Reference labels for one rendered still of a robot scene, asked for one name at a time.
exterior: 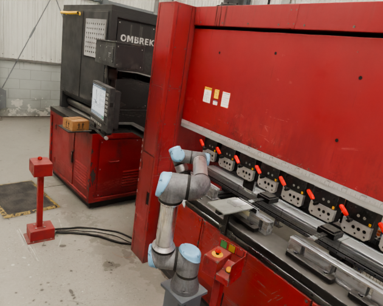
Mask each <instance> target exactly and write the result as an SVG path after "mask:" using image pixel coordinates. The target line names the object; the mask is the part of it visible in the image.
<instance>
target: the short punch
mask: <svg viewBox="0 0 383 306"><path fill-rule="evenodd" d="M256 183H257V182H252V181H250V182H249V181H248V180H246V179H244V181H243V189H244V190H246V191H247V192H249V193H251V194H253V193H254V191H255V187H256Z"/></svg>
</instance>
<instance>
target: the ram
mask: <svg viewBox="0 0 383 306"><path fill-rule="evenodd" d="M205 87H210V88H212V93H211V97H210V103H207V102H205V101H203V98H204V91H205ZM215 89H218V90H219V96H218V99H216V98H214V94H215ZM223 91H225V92H228V93H230V100H229V106H228V109H227V108H225V107H221V106H220V105H221V99H222V94H223ZM213 100H216V101H218V103H217V105H214V104H213ZM182 119H184V120H186V121H189V122H191V123H193V124H196V125H198V126H200V127H203V128H206V129H208V130H210V131H213V132H215V133H217V134H220V135H222V136H225V137H227V138H229V139H232V140H235V141H237V142H239V143H242V144H244V145H246V146H249V147H251V148H254V149H256V150H258V151H261V152H264V153H265V154H268V155H271V156H273V157H275V158H278V159H280V160H283V161H284V162H287V163H290V164H292V165H294V166H297V167H299V168H302V169H304V170H306V171H309V172H311V173H313V174H316V175H319V176H321V177H323V178H325V179H328V180H331V181H332V182H335V183H338V184H340V185H342V186H345V187H347V188H350V189H352V190H354V191H357V192H359V193H361V194H364V195H366V196H369V197H371V198H373V199H376V200H378V201H380V202H383V38H365V37H353V36H330V35H307V34H295V33H272V32H250V31H237V30H215V29H195V32H194V37H193V45H192V50H191V58H190V66H189V71H188V79H187V87H186V92H185V100H184V108H183V113H182ZM181 126H183V127H185V128H187V129H189V130H192V131H194V132H197V133H199V134H201V135H203V136H205V137H208V138H210V139H212V140H215V141H217V142H219V143H221V144H223V145H226V146H228V147H230V148H232V149H234V150H237V151H239V152H242V153H243V154H246V155H248V156H250V157H253V158H255V159H257V160H259V161H261V162H263V163H266V164H268V165H271V166H273V167H275V168H277V169H279V170H282V171H284V172H287V173H288V174H291V175H293V176H295V177H297V178H300V179H302V180H304V181H306V182H308V183H311V184H313V185H316V186H318V187H319V188H322V189H324V190H326V191H329V192H331V193H333V194H335V195H337V196H340V197H342V198H345V199H347V200H349V201H351V202H353V203H356V204H358V205H360V206H363V207H364V208H367V209H369V210H371V211H374V212H376V213H378V214H380V215H382V216H383V209H381V208H378V207H377V206H374V205H372V204H369V203H367V202H365V201H363V200H360V199H358V198H355V197H353V196H351V195H349V194H346V193H344V192H342V191H339V190H337V189H335V188H332V187H330V186H328V185H325V184H323V183H320V182H318V181H316V180H314V179H312V178H309V177H307V176H305V175H302V174H300V173H298V172H295V171H293V170H291V169H288V168H286V167H284V166H282V165H279V164H277V163H274V162H272V161H270V160H268V159H265V158H263V157H260V156H259V155H256V154H253V153H251V152H249V151H247V150H245V149H242V148H239V147H237V146H235V145H233V144H230V143H228V142H226V141H224V140H221V139H219V138H216V137H214V136H212V135H210V134H207V133H205V132H203V131H200V130H198V129H196V128H193V127H191V126H189V125H187V124H184V123H181Z"/></svg>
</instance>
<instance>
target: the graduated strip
mask: <svg viewBox="0 0 383 306"><path fill-rule="evenodd" d="M181 123H184V124H187V125H189V126H191V127H193V128H196V129H198V130H200V131H203V132H205V133H207V134H210V135H212V136H214V137H216V138H219V139H221V140H224V141H226V142H228V143H230V144H233V145H235V146H237V147H239V148H242V149H245V150H247V151H249V152H251V153H253V154H256V155H259V156H260V157H263V158H265V159H268V160H270V161H272V162H274V163H277V164H279V165H282V166H284V167H286V168H288V169H291V170H293V171H295V172H298V173H300V174H302V175H305V176H307V177H309V178H311V179H314V180H316V181H318V182H320V183H323V184H325V185H328V186H330V187H332V188H335V189H337V190H339V191H342V192H344V193H346V194H349V195H351V196H353V197H355V198H358V199H360V200H363V201H365V202H367V203H369V204H372V205H374V206H377V207H378V208H381V209H383V202H380V201H378V200H376V199H373V198H371V197H369V196H367V195H364V194H361V193H359V192H357V191H354V190H352V189H350V188H347V187H345V186H342V185H340V184H338V183H335V182H332V181H331V180H328V179H326V178H323V177H321V176H319V175H316V174H313V173H311V172H309V171H306V170H304V169H302V168H299V167H297V166H294V165H292V164H290V163H287V162H285V161H283V160H280V159H278V158H275V157H273V156H271V155H268V154H265V153H264V152H261V151H258V150H256V149H254V148H251V147H249V146H246V145H244V144H242V143H239V142H237V141H235V140H232V139H229V138H227V137H225V136H222V135H220V134H217V133H215V132H213V131H210V130H208V129H206V128H203V127H200V126H198V125H196V124H193V123H191V122H189V121H186V120H184V119H182V120H181Z"/></svg>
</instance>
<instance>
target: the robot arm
mask: <svg viewBox="0 0 383 306"><path fill-rule="evenodd" d="M169 153H170V156H171V159H172V161H173V164H174V167H175V170H176V172H177V173H174V172H162V173H161V174H160V177H159V181H158V184H157V188H156V193H155V196H157V197H158V201H159V202H160V211H159V220H158V225H157V234H156V239H155V240H154V241H153V243H151V244H150V245H149V249H148V264H149V266H150V267H152V268H156V269H158V268H160V269H165V270H174V271H176V272H175V274H174V275H173V277H172V279H171V282H170V288H171V290H172V292H174V293H175V294H176V295H178V296H182V297H191V296H194V295H195V294H196V293H197V292H198V290H199V282H198V271H199V265H200V262H201V252H200V250H199V248H197V247H196V246H194V245H192V244H190V243H184V244H181V245H180V246H179V247H176V246H175V244H174V242H173V238H174V231H175V226H176V219H177V214H178V207H179V205H180V204H181V203H182V204H183V206H184V208H185V201H186V200H189V201H192V200H198V199H202V197H204V196H205V195H206V194H207V193H208V191H209V189H210V186H211V181H210V177H209V176H208V172H207V167H208V165H209V163H210V154H209V153H205V152H197V151H189V150H185V149H181V147H180V146H175V147H173V148H171V149H169ZM187 163H188V164H193V175H191V173H190V172H191V171H192V170H191V169H190V170H188V166H187Z"/></svg>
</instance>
